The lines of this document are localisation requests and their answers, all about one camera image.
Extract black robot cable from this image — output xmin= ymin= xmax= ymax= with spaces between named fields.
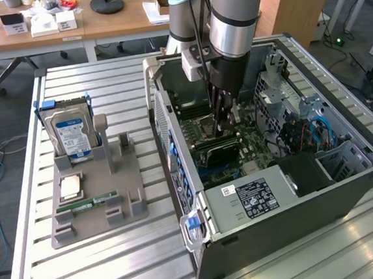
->
xmin=187 ymin=0 xmax=211 ymax=81

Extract red small parts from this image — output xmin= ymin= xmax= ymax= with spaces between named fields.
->
xmin=59 ymin=0 xmax=79 ymax=12

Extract green motherboard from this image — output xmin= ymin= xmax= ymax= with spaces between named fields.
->
xmin=173 ymin=88 xmax=279 ymax=193

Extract silver socket cover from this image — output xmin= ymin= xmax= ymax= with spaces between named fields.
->
xmin=230 ymin=100 xmax=243 ymax=125

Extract wooden cabinet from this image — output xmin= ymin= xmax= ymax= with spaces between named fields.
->
xmin=252 ymin=0 xmax=344 ymax=52

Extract blue expansion slot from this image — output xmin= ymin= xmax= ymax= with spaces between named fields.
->
xmin=197 ymin=163 xmax=232 ymax=178

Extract white paper stack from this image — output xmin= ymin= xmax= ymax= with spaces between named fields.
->
xmin=143 ymin=0 xmax=171 ymax=26

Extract white box black top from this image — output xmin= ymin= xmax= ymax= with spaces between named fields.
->
xmin=0 ymin=12 xmax=29 ymax=37

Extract small white box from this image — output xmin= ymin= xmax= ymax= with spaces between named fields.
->
xmin=55 ymin=9 xmax=77 ymax=33

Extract black graphics card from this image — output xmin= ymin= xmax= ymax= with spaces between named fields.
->
xmin=202 ymin=140 xmax=243 ymax=171

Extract grey parts rack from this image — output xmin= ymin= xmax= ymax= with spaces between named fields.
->
xmin=40 ymin=110 xmax=151 ymax=250

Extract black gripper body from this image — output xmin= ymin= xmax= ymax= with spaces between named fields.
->
xmin=207 ymin=51 xmax=255 ymax=102

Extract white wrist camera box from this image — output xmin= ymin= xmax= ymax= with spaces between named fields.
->
xmin=180 ymin=44 xmax=214 ymax=82

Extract CPU socket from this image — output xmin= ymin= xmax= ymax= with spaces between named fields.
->
xmin=197 ymin=113 xmax=219 ymax=142

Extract white desk frame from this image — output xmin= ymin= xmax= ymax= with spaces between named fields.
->
xmin=323 ymin=0 xmax=373 ymax=60

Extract wooden office desk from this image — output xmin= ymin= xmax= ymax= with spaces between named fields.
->
xmin=0 ymin=0 xmax=266 ymax=70

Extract grey open PC case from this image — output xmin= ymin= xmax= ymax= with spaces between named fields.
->
xmin=141 ymin=30 xmax=373 ymax=279

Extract blue disk wire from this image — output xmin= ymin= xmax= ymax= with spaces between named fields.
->
xmin=310 ymin=113 xmax=339 ymax=153

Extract blue label hard drive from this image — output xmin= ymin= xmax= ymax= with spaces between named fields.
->
xmin=31 ymin=91 xmax=98 ymax=168

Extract grey desk leg casters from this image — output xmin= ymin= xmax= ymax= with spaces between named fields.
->
xmin=0 ymin=51 xmax=72 ymax=96

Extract metal disk bay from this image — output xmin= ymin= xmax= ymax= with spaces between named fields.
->
xmin=314 ymin=138 xmax=373 ymax=184

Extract silver CPU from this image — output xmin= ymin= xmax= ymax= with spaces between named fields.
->
xmin=57 ymin=174 xmax=83 ymax=203

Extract grey floor cable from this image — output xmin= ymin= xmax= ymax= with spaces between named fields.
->
xmin=0 ymin=133 xmax=31 ymax=157

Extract perforated metal drive cage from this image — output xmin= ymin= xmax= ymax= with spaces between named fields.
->
xmin=252 ymin=67 xmax=306 ymax=124

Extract grey power supply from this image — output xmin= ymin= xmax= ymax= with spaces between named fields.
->
xmin=199 ymin=164 xmax=301 ymax=237

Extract green RAM stick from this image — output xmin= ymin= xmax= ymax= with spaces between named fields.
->
xmin=54 ymin=191 xmax=118 ymax=214
xmin=191 ymin=133 xmax=242 ymax=153

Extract black round lamp base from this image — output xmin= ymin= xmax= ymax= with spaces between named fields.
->
xmin=89 ymin=0 xmax=126 ymax=16

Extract white round stand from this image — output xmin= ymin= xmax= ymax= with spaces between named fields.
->
xmin=29 ymin=12 xmax=60 ymax=38

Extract white box red dot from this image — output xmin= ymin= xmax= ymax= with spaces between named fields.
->
xmin=312 ymin=12 xmax=333 ymax=43

